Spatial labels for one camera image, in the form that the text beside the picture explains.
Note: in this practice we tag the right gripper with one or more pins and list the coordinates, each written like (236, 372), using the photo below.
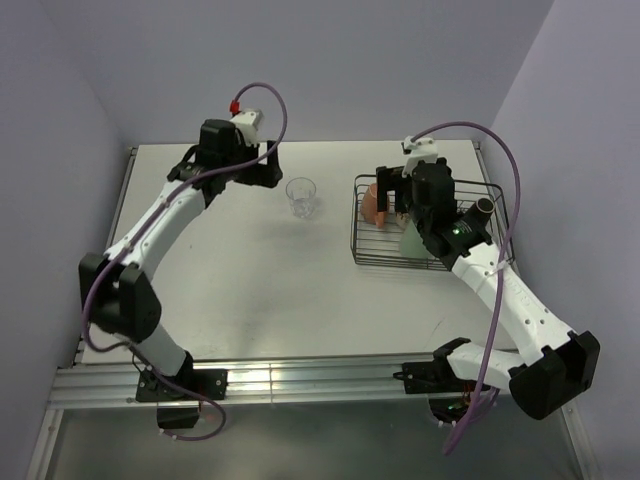
(386, 181)

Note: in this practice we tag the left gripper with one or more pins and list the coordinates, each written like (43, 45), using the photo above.
(264, 175)

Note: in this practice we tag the tall clear glass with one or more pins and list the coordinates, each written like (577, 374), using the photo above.
(301, 194)

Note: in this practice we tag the pink mug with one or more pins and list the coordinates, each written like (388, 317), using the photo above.
(369, 207)

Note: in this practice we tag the green plastic cup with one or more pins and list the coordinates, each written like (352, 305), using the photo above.
(411, 245)

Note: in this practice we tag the dark brown mug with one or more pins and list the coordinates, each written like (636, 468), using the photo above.
(481, 212)

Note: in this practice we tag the cream floral mug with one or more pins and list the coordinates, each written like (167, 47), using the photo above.
(402, 219)

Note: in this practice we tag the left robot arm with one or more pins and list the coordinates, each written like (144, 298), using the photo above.
(116, 286)

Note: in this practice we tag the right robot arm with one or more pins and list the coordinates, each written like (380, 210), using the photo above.
(552, 363)

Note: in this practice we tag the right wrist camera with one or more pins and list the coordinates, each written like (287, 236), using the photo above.
(416, 151)

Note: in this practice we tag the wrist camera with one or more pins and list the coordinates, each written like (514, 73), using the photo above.
(416, 151)
(247, 122)

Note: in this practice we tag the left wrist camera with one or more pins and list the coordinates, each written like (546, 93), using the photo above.
(247, 122)

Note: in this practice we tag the black wire dish rack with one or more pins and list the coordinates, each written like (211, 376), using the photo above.
(371, 246)

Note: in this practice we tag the aluminium rail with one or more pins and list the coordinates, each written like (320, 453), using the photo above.
(315, 380)

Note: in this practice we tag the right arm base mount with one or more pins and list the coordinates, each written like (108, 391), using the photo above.
(434, 376)

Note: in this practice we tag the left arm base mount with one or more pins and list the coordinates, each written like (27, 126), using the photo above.
(181, 400)

